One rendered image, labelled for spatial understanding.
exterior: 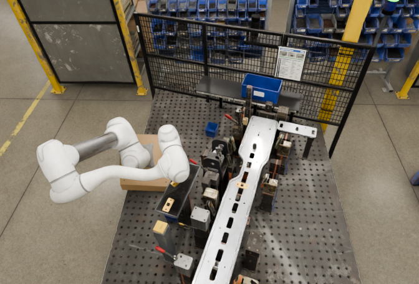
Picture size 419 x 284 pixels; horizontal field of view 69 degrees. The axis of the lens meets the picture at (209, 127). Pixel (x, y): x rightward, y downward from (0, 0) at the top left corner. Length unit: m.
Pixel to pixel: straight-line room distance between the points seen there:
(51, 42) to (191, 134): 2.34
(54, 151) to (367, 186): 2.91
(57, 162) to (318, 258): 1.66
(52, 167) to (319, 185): 1.84
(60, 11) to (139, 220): 2.64
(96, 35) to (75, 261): 2.49
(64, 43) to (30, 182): 1.71
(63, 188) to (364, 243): 2.54
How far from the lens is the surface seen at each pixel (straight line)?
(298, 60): 2.51
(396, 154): 3.96
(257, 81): 2.66
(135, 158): 2.07
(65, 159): 1.67
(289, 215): 2.33
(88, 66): 4.37
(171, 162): 1.40
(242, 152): 2.21
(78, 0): 3.88
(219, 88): 2.68
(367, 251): 3.19
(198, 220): 1.81
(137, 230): 2.31
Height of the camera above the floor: 2.73
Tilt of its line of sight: 47 degrees down
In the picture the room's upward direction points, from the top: 3 degrees counter-clockwise
